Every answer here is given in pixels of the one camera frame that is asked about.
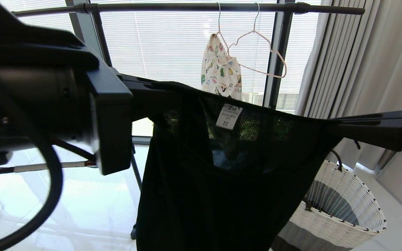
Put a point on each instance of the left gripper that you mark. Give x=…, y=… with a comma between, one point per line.
x=112, y=122

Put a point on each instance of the cream printed garment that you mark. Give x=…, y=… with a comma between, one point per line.
x=218, y=69

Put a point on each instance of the pink clothes hanger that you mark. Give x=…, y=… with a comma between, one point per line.
x=219, y=17
x=254, y=26

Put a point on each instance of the black garment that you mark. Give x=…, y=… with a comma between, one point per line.
x=222, y=202

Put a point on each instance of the white laundry basket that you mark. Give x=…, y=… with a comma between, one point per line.
x=344, y=209

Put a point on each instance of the black clothes rack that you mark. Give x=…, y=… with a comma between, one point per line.
x=187, y=7

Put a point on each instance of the beige curtain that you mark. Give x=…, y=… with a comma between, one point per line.
x=361, y=69

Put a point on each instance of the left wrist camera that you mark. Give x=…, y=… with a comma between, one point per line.
x=30, y=31

